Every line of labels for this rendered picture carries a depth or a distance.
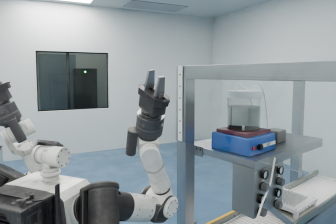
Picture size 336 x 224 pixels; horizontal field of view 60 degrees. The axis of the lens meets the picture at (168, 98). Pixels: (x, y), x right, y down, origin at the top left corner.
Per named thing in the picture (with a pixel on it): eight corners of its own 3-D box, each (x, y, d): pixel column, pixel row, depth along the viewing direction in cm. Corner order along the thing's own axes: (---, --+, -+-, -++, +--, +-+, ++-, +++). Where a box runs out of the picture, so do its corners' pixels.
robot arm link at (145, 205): (170, 229, 107) (131, 229, 89) (145, 213, 115) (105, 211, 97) (181, 198, 108) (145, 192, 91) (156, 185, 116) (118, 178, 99)
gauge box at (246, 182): (253, 219, 113) (255, 169, 111) (231, 210, 121) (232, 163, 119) (282, 203, 127) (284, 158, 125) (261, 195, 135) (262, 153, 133)
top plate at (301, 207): (297, 215, 149) (297, 211, 149) (255, 199, 168) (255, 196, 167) (317, 201, 165) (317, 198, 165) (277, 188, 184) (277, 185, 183)
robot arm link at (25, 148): (20, 118, 121) (33, 142, 128) (-3, 129, 116) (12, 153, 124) (24, 125, 116) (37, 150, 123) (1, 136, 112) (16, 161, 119)
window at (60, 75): (36, 112, 550) (34, 50, 541) (36, 112, 551) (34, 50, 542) (109, 108, 609) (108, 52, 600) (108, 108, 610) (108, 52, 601)
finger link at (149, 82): (147, 70, 86) (145, 89, 89) (156, 69, 88) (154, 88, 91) (144, 68, 87) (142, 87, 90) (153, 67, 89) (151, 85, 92)
